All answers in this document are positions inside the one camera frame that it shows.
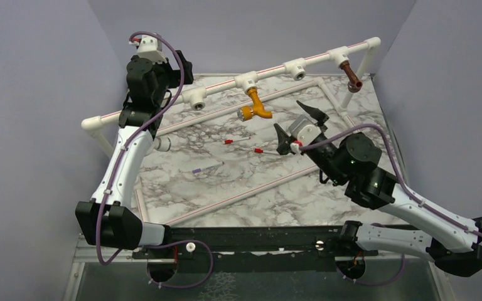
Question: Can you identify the orange water faucet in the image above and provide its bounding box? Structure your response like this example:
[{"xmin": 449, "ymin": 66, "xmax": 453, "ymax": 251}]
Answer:
[{"xmin": 237, "ymin": 87, "xmax": 273, "ymax": 122}]

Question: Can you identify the white PVC pipe frame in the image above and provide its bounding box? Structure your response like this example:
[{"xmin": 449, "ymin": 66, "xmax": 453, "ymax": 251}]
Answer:
[{"xmin": 80, "ymin": 36, "xmax": 382, "ymax": 227}]

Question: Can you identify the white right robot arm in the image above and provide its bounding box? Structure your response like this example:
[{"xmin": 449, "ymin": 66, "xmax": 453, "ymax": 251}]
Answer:
[{"xmin": 274, "ymin": 105, "xmax": 482, "ymax": 277}]

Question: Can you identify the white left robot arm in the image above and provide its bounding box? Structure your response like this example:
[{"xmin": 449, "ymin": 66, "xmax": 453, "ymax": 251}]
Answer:
[{"xmin": 75, "ymin": 51, "xmax": 193, "ymax": 258}]

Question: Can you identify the brown water faucet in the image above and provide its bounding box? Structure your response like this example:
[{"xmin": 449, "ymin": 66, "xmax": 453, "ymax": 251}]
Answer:
[{"xmin": 339, "ymin": 60, "xmax": 363, "ymax": 93}]

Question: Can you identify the red capped white stick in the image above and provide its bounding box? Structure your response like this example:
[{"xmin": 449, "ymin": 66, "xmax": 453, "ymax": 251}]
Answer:
[{"xmin": 224, "ymin": 137, "xmax": 250, "ymax": 145}]

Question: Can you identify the purple capped white stick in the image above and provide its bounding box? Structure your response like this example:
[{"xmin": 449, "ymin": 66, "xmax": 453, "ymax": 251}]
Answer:
[{"xmin": 192, "ymin": 162, "xmax": 224, "ymax": 174}]

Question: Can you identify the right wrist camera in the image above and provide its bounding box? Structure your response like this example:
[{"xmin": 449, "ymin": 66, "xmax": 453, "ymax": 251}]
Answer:
[{"xmin": 287, "ymin": 115, "xmax": 322, "ymax": 154}]

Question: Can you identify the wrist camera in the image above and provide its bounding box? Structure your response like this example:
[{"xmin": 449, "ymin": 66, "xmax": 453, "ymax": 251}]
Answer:
[
  {"xmin": 287, "ymin": 115, "xmax": 322, "ymax": 154},
  {"xmin": 129, "ymin": 35, "xmax": 168, "ymax": 64}
]

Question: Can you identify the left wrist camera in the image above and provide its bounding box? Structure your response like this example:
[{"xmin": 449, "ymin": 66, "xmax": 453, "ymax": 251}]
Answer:
[{"xmin": 129, "ymin": 35, "xmax": 168, "ymax": 64}]

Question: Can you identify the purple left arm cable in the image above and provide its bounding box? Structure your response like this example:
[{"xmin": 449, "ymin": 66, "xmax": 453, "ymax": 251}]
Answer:
[{"xmin": 95, "ymin": 31, "xmax": 185, "ymax": 267}]

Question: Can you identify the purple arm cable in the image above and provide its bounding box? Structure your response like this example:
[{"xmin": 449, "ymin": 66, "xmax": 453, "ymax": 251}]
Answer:
[
  {"xmin": 95, "ymin": 31, "xmax": 185, "ymax": 267},
  {"xmin": 299, "ymin": 123, "xmax": 482, "ymax": 258}
]

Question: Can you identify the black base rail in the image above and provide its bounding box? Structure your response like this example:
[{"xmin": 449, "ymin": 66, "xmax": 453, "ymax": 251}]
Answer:
[{"xmin": 132, "ymin": 226, "xmax": 377, "ymax": 273}]

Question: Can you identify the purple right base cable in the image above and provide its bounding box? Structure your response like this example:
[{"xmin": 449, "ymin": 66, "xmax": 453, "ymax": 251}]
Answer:
[{"xmin": 335, "ymin": 243, "xmax": 405, "ymax": 287}]

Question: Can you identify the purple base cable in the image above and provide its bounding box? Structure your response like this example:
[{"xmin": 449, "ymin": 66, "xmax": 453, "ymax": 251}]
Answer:
[
  {"xmin": 335, "ymin": 243, "xmax": 405, "ymax": 287},
  {"xmin": 146, "ymin": 240, "xmax": 216, "ymax": 291}
]

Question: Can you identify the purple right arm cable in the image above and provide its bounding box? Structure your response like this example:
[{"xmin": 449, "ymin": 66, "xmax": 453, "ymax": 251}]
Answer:
[{"xmin": 299, "ymin": 123, "xmax": 482, "ymax": 258}]

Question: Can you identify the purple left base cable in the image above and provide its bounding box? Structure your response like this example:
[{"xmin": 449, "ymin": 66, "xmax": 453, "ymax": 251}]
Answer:
[{"xmin": 146, "ymin": 240, "xmax": 216, "ymax": 291}]

